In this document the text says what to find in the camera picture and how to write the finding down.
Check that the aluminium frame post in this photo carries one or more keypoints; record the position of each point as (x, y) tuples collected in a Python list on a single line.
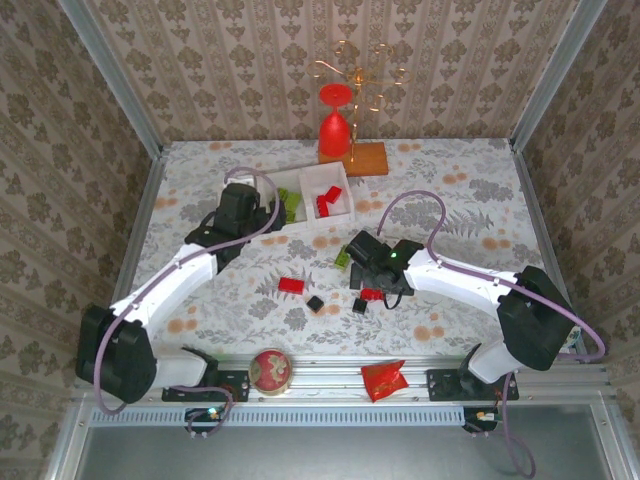
[(116, 80), (555, 75)]

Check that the red plastic goblet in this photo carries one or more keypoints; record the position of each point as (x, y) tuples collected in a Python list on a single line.
[(334, 135)]

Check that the wide aluminium beam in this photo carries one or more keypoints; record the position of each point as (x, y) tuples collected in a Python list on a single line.
[(325, 385)]

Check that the red arched lego brick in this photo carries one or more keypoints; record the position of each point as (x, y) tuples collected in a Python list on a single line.
[(372, 294)]

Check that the aluminium frame rail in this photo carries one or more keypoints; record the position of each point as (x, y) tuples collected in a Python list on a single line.
[(145, 200), (534, 200)]

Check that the red long lego brick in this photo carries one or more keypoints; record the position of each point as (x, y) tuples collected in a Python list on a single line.
[(322, 206), (332, 193), (292, 285)]

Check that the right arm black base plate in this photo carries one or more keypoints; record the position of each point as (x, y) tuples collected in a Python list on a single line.
[(442, 387)]

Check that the white three-compartment container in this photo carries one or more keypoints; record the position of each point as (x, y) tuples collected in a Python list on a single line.
[(330, 220)]

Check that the black square lego brick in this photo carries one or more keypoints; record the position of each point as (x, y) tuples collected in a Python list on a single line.
[(359, 305), (315, 303)]

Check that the green long lego brick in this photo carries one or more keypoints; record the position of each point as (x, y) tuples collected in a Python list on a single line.
[(291, 215), (294, 200), (281, 195), (341, 259)]

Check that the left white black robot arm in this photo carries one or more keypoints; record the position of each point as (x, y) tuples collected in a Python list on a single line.
[(165, 285)]

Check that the leaf-patterned round plate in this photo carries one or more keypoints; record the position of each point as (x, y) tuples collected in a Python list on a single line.
[(575, 340)]

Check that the round red patterned tin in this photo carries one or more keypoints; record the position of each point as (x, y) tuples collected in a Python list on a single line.
[(270, 372)]

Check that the grey metal sheet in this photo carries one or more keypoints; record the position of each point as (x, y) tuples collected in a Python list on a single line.
[(325, 455)]

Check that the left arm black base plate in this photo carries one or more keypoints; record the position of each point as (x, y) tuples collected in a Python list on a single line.
[(235, 387)]

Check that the red snack packet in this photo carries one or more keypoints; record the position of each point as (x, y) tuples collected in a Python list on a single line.
[(384, 381)]

